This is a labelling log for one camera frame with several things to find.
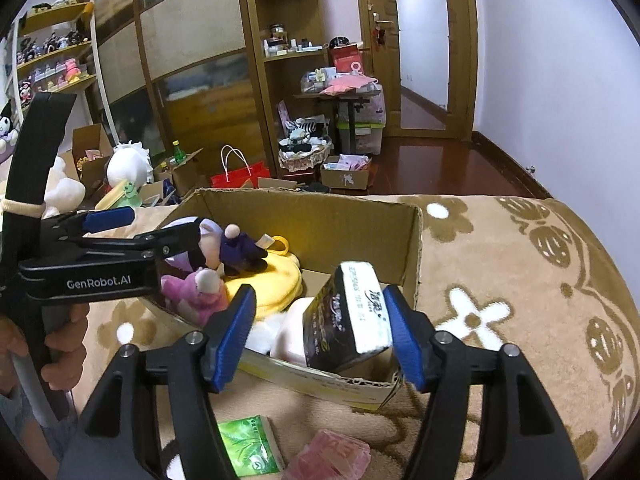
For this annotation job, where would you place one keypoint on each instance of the green tissue pack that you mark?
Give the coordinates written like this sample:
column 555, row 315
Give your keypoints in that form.
column 247, row 447

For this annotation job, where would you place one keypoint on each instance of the red gift box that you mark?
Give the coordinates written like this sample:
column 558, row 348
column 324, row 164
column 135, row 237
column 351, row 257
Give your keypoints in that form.
column 345, row 60

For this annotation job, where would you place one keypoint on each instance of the clear plastic storage bin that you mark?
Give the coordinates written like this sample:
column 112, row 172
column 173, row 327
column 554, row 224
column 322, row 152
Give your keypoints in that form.
column 367, row 137

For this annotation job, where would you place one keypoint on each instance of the green frog toy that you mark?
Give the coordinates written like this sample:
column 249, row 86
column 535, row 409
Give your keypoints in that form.
column 127, row 191

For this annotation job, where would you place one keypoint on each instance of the green glass bottle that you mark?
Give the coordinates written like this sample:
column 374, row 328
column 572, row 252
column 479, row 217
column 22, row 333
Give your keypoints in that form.
column 178, row 152

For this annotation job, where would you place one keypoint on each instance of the small cardboard box of packets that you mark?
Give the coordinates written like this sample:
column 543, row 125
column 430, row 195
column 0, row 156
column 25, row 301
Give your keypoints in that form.
column 345, row 175

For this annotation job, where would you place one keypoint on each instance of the red paper bag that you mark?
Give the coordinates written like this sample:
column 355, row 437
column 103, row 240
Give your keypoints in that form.
column 240, row 177

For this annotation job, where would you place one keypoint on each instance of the white-haired plush doll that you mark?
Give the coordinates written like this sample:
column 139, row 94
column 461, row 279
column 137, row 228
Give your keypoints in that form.
column 125, row 165

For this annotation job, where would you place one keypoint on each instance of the wooden wardrobe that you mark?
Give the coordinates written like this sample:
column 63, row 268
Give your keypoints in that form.
column 190, row 35

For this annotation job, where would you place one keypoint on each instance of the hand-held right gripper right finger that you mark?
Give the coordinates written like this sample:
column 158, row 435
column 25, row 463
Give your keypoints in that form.
column 407, row 340

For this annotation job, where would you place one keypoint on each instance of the wooden corner shelf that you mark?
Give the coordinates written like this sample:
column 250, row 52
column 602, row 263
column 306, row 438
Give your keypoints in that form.
column 272, row 90

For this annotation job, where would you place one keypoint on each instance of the pink plush toy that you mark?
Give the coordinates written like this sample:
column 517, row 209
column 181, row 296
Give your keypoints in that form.
column 200, row 295

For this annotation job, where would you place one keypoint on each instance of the purple plush doll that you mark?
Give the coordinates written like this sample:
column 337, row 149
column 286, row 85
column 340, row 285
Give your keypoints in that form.
column 240, row 250

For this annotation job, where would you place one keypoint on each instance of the row of small figurines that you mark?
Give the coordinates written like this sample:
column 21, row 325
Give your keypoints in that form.
column 55, row 67

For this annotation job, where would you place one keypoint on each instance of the open cardboard box with bottles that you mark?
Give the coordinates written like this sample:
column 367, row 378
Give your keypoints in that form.
column 182, row 175

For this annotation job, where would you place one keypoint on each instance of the pink plastic bag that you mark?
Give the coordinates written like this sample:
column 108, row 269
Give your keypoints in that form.
column 330, row 455

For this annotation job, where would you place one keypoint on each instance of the dark side table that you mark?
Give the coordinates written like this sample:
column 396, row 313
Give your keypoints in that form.
column 352, row 110

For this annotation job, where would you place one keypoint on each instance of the black purple plush figure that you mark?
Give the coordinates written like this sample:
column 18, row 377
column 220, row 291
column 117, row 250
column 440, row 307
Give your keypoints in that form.
column 7, row 125

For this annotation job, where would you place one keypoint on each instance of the cream plush toy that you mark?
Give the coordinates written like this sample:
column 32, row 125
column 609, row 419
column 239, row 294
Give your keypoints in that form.
column 65, row 190

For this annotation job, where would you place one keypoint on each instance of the pink cloth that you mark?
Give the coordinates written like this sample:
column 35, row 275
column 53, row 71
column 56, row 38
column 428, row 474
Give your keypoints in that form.
column 345, row 86

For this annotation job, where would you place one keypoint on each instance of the yellow plush toy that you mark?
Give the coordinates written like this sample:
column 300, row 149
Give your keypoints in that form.
column 270, row 280

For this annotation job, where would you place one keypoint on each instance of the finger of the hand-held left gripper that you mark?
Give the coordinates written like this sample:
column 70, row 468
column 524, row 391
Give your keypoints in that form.
column 172, row 240
column 110, row 218

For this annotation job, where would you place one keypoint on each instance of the tall open cardboard box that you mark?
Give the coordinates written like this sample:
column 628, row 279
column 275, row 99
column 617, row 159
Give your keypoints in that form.
column 90, row 140

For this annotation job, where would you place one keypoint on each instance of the white printed bag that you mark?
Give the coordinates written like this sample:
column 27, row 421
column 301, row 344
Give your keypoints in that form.
column 374, row 105

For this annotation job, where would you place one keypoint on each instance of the lace-trimmed basket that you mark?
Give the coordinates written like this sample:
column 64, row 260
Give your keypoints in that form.
column 305, row 160

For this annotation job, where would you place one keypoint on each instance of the person's left hand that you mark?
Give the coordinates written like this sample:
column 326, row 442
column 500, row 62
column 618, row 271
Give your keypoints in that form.
column 67, row 342

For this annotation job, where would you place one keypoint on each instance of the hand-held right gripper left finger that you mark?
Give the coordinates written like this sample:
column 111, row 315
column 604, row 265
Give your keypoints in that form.
column 232, row 340

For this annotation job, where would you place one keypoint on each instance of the wooden wall shelf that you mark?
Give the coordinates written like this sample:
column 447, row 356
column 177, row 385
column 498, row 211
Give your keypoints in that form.
column 55, row 90

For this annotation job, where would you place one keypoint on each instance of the black tissue pack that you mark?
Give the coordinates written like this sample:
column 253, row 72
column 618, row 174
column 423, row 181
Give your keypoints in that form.
column 345, row 320

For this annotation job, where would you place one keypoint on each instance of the person's grey clothing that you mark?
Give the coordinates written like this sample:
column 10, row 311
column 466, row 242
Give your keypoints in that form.
column 25, row 415

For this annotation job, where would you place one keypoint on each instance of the beige floral blanket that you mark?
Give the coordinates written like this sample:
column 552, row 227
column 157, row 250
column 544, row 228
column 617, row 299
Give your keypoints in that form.
column 500, row 270

